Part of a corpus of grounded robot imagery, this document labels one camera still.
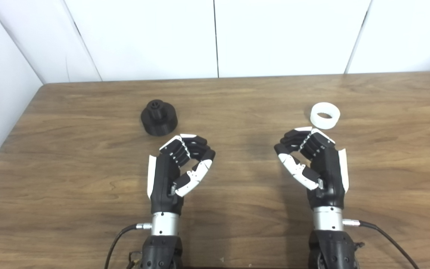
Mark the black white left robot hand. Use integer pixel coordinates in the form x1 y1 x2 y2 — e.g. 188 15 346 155
147 133 216 215

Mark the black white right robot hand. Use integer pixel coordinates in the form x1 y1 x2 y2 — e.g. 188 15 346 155
274 127 350 210

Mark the white toothed plastic ring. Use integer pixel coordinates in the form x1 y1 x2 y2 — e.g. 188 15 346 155
310 102 341 130

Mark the round black plastic part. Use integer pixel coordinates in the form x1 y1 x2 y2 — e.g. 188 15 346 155
141 99 178 136

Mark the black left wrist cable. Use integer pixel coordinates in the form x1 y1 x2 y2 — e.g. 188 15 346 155
104 223 153 269

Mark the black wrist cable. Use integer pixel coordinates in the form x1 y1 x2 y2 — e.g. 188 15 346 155
343 219 420 269
104 223 153 269

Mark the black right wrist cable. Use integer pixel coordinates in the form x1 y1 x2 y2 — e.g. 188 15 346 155
343 219 420 269

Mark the thin wire with yellow connector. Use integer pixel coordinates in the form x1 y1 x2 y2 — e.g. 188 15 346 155
127 251 143 269

